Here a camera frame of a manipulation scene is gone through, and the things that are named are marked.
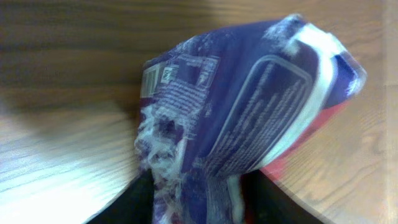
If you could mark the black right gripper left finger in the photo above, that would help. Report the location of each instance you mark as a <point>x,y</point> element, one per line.
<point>133,206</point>

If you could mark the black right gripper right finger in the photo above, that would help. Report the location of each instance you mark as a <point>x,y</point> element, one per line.
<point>266,203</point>

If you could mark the red purple snack packet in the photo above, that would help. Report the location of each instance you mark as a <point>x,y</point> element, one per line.
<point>230,101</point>

